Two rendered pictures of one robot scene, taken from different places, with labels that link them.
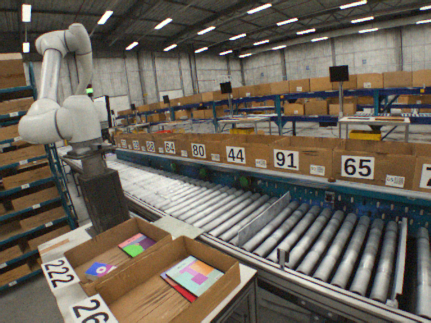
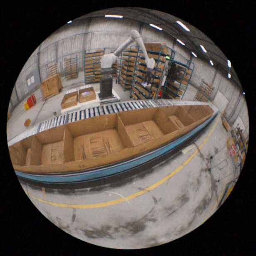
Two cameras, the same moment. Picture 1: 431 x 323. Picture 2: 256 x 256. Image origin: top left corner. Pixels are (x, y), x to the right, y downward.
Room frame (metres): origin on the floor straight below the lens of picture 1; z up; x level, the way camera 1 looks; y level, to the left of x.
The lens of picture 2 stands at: (1.76, -0.49, 1.43)
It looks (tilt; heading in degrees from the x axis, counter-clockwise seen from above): 48 degrees down; 103
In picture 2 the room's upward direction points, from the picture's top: 11 degrees clockwise
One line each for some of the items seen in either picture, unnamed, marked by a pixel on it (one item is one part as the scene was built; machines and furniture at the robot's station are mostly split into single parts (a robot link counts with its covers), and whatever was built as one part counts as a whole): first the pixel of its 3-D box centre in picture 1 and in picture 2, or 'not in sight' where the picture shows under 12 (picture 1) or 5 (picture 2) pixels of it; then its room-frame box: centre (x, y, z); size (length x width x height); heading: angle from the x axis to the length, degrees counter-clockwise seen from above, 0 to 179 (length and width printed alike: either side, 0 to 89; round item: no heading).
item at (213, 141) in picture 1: (217, 147); (146, 128); (1.79, -0.03, 0.96); 0.39 x 0.29 x 0.17; 44
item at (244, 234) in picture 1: (267, 216); (65, 125); (0.93, -0.22, 0.76); 0.46 x 0.01 x 0.09; 134
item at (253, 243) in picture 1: (273, 225); not in sight; (0.91, -0.24, 0.72); 0.52 x 0.05 x 0.05; 134
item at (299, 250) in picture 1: (310, 236); (53, 131); (0.77, -0.38, 0.72); 0.52 x 0.05 x 0.05; 134
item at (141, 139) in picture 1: (148, 141); (198, 114); (2.64, 0.79, 0.96); 0.39 x 0.29 x 0.17; 44
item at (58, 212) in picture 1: (42, 213); (149, 91); (1.63, 1.72, 0.59); 0.40 x 0.30 x 0.10; 132
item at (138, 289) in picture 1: (169, 287); (70, 99); (0.51, 0.20, 0.80); 0.38 x 0.28 x 0.10; 136
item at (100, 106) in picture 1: (98, 111); (151, 63); (1.59, 0.83, 1.41); 0.13 x 0.11 x 0.16; 107
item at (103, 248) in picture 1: (118, 254); (86, 94); (0.70, 0.44, 0.80); 0.38 x 0.28 x 0.10; 139
